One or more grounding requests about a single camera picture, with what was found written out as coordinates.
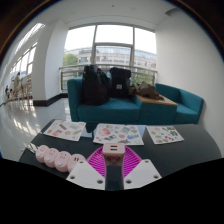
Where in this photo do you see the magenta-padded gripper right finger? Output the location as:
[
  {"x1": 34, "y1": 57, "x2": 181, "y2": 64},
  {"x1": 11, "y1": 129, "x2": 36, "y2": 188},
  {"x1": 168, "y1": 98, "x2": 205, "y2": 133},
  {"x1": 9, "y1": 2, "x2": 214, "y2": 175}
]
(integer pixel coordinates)
[{"x1": 114, "y1": 146, "x2": 163, "y2": 192}]

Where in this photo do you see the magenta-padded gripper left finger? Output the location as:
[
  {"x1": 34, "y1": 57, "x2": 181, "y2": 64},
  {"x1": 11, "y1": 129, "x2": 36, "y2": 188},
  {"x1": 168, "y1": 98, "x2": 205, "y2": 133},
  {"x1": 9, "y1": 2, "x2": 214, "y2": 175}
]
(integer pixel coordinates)
[{"x1": 65, "y1": 146, "x2": 116, "y2": 192}]

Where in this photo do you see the pink charger block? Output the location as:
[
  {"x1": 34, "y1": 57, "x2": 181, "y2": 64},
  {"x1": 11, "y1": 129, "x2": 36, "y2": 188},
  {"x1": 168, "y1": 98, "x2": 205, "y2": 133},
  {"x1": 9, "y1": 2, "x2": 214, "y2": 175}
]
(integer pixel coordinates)
[{"x1": 102, "y1": 143, "x2": 126, "y2": 169}]

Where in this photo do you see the pink power strip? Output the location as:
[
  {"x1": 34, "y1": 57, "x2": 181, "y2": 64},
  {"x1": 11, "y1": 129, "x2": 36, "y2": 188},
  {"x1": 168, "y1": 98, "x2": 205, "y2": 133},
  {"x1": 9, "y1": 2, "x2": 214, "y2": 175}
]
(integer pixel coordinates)
[{"x1": 34, "y1": 144, "x2": 87, "y2": 174}]

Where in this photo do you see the sticker sheet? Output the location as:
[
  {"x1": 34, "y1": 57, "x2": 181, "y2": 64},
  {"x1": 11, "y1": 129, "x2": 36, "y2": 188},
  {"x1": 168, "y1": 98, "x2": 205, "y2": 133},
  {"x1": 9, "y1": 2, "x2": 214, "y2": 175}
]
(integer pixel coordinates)
[
  {"x1": 43, "y1": 119, "x2": 87, "y2": 142},
  {"x1": 92, "y1": 123, "x2": 145, "y2": 147},
  {"x1": 145, "y1": 125, "x2": 185, "y2": 146}
]

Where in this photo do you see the wood-topped teal side table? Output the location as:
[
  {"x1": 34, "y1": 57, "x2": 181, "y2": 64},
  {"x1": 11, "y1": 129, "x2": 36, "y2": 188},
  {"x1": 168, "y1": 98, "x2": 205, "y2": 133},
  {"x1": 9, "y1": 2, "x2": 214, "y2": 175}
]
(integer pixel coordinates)
[{"x1": 134, "y1": 94, "x2": 179, "y2": 126}]

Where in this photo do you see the teal sofa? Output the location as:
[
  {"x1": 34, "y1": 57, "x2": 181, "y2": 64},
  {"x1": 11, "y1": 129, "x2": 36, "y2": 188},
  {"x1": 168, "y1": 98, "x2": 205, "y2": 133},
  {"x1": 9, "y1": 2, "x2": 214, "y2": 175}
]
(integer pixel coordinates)
[{"x1": 67, "y1": 77, "x2": 143, "y2": 125}]

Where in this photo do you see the brown jacket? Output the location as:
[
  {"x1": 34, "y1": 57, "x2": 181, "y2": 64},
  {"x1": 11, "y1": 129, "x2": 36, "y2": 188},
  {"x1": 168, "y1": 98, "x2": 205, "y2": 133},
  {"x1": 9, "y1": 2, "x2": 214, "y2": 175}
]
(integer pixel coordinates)
[{"x1": 128, "y1": 81, "x2": 165, "y2": 101}]

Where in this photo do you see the teal armchair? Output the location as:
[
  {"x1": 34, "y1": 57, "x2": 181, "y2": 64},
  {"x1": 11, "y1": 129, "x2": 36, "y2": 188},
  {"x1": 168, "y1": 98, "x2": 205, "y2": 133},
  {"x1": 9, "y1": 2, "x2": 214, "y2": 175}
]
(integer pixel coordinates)
[{"x1": 154, "y1": 83, "x2": 205, "y2": 125}]

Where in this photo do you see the large black backpack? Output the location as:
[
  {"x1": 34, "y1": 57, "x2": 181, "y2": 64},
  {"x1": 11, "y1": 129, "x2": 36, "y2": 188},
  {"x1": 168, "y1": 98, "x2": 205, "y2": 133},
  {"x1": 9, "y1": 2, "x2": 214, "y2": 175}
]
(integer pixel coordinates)
[{"x1": 81, "y1": 64, "x2": 111, "y2": 107}]

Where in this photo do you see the black backpack with label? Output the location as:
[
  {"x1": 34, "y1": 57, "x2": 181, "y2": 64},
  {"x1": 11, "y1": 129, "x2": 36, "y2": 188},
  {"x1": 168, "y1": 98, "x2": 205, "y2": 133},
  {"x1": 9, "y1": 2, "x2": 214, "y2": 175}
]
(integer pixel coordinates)
[{"x1": 108, "y1": 67, "x2": 133, "y2": 100}]

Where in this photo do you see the metal window railing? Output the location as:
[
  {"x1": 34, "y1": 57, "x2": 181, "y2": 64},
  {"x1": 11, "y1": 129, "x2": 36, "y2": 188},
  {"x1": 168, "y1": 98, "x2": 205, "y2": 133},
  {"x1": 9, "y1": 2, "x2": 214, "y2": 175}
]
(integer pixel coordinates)
[{"x1": 58, "y1": 63, "x2": 158, "y2": 93}]

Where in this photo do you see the person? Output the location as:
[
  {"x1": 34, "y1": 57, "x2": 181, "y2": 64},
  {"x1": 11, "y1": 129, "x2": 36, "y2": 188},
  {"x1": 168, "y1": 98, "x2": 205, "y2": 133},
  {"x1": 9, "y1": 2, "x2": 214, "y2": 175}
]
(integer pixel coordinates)
[
  {"x1": 12, "y1": 72, "x2": 23, "y2": 100},
  {"x1": 4, "y1": 84, "x2": 11, "y2": 100}
]

